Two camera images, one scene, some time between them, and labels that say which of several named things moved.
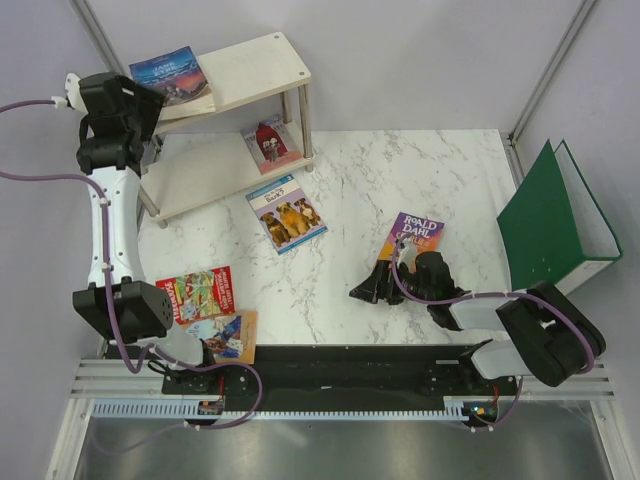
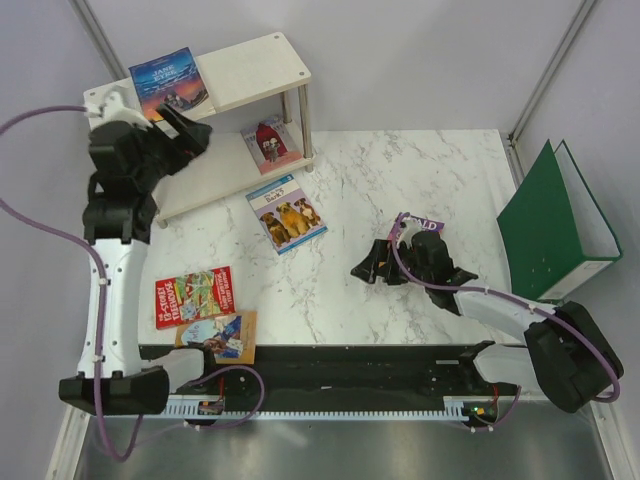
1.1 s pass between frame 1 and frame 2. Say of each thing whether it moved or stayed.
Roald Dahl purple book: stayed
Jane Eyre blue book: stayed
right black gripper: moved
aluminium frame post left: stayed
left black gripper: moved
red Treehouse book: stayed
